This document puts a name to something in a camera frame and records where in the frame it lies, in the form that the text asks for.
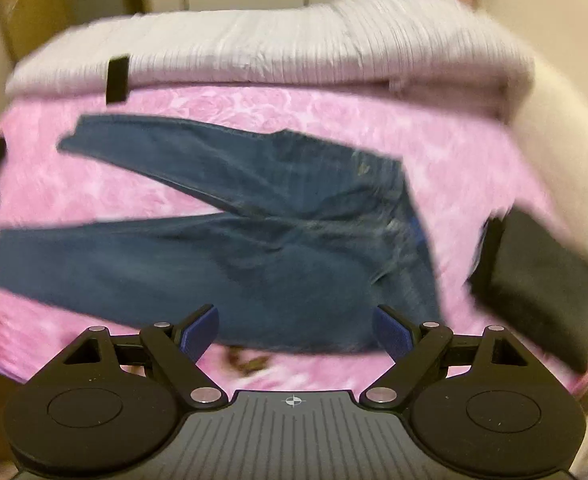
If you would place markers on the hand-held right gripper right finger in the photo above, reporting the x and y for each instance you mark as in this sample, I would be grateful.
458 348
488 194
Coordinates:
391 332

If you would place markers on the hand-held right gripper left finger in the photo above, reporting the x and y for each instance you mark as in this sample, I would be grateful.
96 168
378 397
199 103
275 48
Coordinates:
201 331

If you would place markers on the blue denim jeans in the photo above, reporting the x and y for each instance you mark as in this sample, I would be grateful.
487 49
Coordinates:
274 260

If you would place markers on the folded black garment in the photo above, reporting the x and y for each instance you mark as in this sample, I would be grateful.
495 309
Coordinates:
483 260

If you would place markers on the folded dark grey garment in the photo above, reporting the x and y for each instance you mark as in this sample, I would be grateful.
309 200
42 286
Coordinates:
543 280

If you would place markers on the pink floral blanket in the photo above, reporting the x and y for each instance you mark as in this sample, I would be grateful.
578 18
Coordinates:
99 195

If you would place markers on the small black object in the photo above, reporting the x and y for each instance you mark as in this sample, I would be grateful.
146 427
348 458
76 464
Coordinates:
118 80

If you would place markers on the white ribbed quilt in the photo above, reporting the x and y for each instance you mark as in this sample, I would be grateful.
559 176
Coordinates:
274 45

